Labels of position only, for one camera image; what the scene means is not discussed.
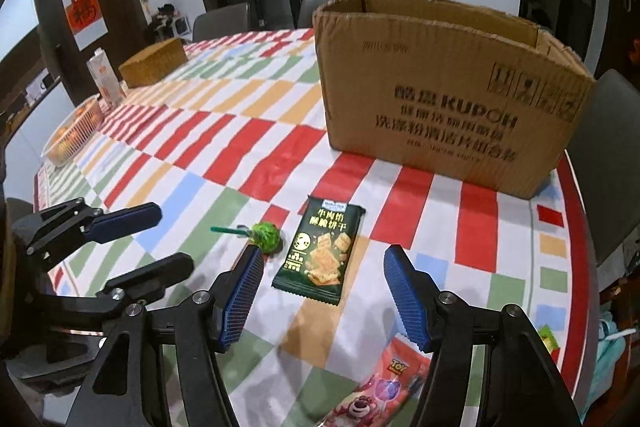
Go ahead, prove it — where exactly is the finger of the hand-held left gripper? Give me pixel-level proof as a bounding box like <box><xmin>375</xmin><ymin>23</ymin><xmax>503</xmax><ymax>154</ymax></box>
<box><xmin>49</xmin><ymin>252</ymin><xmax>196</xmax><ymax>325</ymax></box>
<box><xmin>22</xmin><ymin>199</ymin><xmax>164</xmax><ymax>270</ymax></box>

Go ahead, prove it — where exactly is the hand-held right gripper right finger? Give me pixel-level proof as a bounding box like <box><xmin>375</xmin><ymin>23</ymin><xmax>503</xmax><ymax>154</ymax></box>
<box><xmin>383</xmin><ymin>244</ymin><xmax>583</xmax><ymax>427</ymax></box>

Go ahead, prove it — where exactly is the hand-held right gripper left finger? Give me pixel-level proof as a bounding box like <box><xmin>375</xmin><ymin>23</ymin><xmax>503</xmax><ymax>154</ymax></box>
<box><xmin>65</xmin><ymin>246</ymin><xmax>266</xmax><ymax>427</ymax></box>

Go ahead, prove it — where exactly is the green lollipop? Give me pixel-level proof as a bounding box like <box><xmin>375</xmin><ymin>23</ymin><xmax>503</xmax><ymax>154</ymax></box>
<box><xmin>210</xmin><ymin>221</ymin><xmax>283</xmax><ymax>255</ymax></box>

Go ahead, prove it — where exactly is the dark green cracker packet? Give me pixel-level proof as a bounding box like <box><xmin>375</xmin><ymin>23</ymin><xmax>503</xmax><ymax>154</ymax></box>
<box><xmin>271</xmin><ymin>195</ymin><xmax>367</xmax><ymax>307</ymax></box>

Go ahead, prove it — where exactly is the brown cardboard box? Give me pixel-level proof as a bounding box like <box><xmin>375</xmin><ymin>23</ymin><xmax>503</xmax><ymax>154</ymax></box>
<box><xmin>312</xmin><ymin>0</ymin><xmax>597</xmax><ymax>200</ymax></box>

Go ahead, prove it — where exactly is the red bear snack packet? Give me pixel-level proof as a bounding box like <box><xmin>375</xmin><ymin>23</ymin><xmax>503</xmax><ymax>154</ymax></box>
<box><xmin>317</xmin><ymin>337</ymin><xmax>433</xmax><ymax>427</ymax></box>

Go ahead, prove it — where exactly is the white plastic basket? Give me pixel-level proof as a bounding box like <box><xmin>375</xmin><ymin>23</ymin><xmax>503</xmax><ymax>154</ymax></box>
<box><xmin>41</xmin><ymin>94</ymin><xmax>103</xmax><ymax>168</ymax></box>

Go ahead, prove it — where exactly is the pile of oranges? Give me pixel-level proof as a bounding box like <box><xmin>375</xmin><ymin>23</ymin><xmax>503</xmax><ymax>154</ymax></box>
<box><xmin>50</xmin><ymin>99</ymin><xmax>101</xmax><ymax>152</ymax></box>

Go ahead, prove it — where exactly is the colourful striped tablecloth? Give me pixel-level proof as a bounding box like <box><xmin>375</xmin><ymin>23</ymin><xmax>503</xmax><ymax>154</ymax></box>
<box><xmin>32</xmin><ymin>27</ymin><xmax>601</xmax><ymax>427</ymax></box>

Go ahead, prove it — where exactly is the white sideboard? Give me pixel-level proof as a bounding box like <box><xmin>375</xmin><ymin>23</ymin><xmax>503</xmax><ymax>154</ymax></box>
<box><xmin>0</xmin><ymin>67</ymin><xmax>76</xmax><ymax>208</ymax></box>

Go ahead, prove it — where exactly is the green wrapped candy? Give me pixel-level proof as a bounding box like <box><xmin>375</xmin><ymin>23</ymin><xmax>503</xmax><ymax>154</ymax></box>
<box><xmin>537</xmin><ymin>324</ymin><xmax>558</xmax><ymax>352</ymax></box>

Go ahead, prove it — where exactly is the white orange drink carton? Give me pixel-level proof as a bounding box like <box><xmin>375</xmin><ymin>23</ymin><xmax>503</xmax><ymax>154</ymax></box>
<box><xmin>86</xmin><ymin>48</ymin><xmax>127</xmax><ymax>104</ymax></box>

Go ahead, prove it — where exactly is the woven wicker box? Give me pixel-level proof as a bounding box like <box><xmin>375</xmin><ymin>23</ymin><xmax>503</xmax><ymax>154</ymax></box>
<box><xmin>118</xmin><ymin>38</ymin><xmax>187</xmax><ymax>88</ymax></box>

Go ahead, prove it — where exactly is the teal cloth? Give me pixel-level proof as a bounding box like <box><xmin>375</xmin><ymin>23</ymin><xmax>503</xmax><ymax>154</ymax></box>
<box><xmin>595</xmin><ymin>297</ymin><xmax>640</xmax><ymax>378</ymax></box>

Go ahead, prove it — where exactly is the red white door poster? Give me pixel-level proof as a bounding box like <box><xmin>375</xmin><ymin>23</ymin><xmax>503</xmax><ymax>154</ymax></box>
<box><xmin>61</xmin><ymin>0</ymin><xmax>108</xmax><ymax>50</ymax></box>

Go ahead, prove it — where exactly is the grey dining chair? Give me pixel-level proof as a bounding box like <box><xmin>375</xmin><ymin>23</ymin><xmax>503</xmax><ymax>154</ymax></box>
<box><xmin>565</xmin><ymin>69</ymin><xmax>640</xmax><ymax>268</ymax></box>
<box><xmin>297</xmin><ymin>0</ymin><xmax>346</xmax><ymax>30</ymax></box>
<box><xmin>192</xmin><ymin>3</ymin><xmax>251</xmax><ymax>42</ymax></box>

